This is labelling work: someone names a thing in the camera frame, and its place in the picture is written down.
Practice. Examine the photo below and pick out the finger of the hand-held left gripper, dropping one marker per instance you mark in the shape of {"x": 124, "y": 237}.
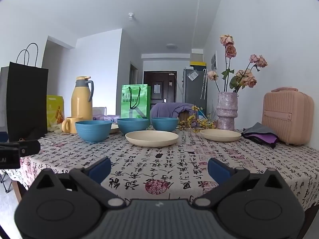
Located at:
{"x": 30, "y": 147}

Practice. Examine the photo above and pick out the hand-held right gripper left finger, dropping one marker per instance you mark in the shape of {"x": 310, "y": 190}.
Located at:
{"x": 99, "y": 169}

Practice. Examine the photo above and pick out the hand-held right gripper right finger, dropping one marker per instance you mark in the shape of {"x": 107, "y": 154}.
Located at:
{"x": 217, "y": 170}

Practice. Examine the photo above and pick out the cream plate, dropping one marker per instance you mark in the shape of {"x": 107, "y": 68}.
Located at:
{"x": 152, "y": 138}
{"x": 220, "y": 135}
{"x": 114, "y": 128}

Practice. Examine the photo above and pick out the blue bowl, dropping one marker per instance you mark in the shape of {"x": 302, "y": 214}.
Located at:
{"x": 93, "y": 133}
{"x": 164, "y": 125}
{"x": 133, "y": 127}

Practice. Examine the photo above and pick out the yellow snack box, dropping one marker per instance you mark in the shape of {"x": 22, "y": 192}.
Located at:
{"x": 55, "y": 112}

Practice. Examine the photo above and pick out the black paper bag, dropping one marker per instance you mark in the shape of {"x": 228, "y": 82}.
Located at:
{"x": 27, "y": 99}

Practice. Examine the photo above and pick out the yellow mug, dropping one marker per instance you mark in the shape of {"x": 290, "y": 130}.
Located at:
{"x": 72, "y": 125}

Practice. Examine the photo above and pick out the yellow flower branch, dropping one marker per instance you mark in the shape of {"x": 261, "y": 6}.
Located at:
{"x": 197, "y": 124}

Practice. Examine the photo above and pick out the purple tissue packet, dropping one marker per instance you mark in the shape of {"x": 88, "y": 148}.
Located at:
{"x": 109, "y": 118}

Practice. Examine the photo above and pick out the grey paper bag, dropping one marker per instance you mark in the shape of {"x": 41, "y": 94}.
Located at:
{"x": 3, "y": 97}

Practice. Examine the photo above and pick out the calligraphy printed tablecloth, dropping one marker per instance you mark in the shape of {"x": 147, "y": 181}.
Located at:
{"x": 159, "y": 164}

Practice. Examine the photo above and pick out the purple cloth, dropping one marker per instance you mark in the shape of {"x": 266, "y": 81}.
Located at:
{"x": 266, "y": 139}

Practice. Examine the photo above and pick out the grey cloth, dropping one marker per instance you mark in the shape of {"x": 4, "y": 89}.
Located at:
{"x": 261, "y": 129}

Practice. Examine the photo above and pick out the pink textured vase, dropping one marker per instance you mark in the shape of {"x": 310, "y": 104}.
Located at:
{"x": 226, "y": 110}

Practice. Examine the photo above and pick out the wooden chair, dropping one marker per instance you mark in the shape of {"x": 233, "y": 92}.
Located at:
{"x": 187, "y": 117}

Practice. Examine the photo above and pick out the yellow thermos jug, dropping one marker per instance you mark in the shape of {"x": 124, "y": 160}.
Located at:
{"x": 81, "y": 99}

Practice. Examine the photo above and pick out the green paper bag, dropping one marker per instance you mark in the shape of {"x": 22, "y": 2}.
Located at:
{"x": 135, "y": 102}

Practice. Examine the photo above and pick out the purple jacket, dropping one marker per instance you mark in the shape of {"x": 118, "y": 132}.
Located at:
{"x": 167, "y": 109}

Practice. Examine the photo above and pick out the grey refrigerator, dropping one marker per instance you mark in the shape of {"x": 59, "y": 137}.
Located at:
{"x": 194, "y": 89}

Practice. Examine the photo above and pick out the pink hard case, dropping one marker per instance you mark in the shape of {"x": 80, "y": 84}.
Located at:
{"x": 286, "y": 117}

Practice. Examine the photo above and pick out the dried pink roses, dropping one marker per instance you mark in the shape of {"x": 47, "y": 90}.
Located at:
{"x": 246, "y": 77}

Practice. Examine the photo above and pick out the interior door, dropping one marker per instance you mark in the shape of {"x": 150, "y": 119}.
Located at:
{"x": 133, "y": 74}

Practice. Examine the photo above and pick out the dark brown entrance door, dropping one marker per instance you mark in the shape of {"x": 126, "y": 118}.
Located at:
{"x": 159, "y": 87}

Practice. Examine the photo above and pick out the white box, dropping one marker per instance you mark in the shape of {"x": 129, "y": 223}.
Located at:
{"x": 197, "y": 54}

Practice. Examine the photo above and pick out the round ceiling lamp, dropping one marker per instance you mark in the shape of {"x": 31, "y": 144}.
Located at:
{"x": 171, "y": 46}

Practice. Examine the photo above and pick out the ceiling sprinkler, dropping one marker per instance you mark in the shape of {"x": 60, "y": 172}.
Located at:
{"x": 131, "y": 16}

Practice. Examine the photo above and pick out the wall picture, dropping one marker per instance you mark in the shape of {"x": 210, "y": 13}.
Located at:
{"x": 213, "y": 60}

